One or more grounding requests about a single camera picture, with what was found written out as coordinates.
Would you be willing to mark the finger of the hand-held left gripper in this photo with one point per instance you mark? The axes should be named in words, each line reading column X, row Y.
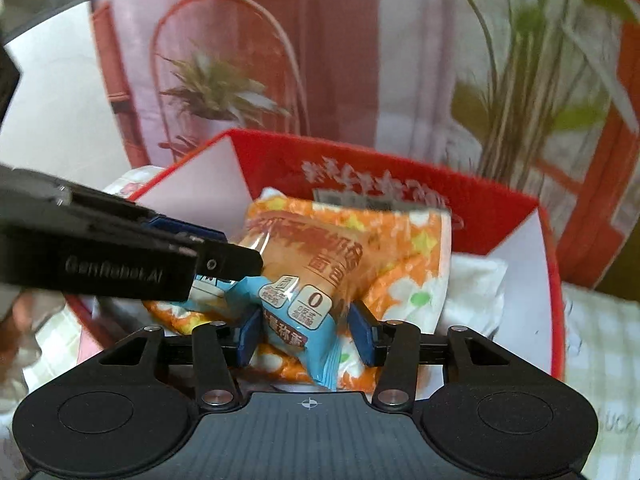
column 190, row 230
column 230, row 262

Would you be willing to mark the red cardboard box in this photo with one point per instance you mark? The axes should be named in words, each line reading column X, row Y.
column 400, row 195

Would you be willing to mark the white zippered cloth bag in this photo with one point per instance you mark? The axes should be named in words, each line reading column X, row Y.
column 475, row 290

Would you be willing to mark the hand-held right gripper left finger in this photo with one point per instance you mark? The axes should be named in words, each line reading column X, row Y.
column 250, row 337

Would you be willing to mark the printed room scene backdrop cloth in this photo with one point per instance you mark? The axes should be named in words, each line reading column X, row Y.
column 350, row 60

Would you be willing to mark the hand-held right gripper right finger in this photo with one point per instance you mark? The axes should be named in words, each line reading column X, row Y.
column 361, row 332

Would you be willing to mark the checked cartoon print tablecloth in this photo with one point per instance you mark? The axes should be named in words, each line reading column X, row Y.
column 600, row 350

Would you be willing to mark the orange floral packet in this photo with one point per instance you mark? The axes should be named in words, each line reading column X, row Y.
column 410, row 260

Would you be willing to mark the blue and orange bread packet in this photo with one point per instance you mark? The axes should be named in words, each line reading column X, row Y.
column 310, row 280

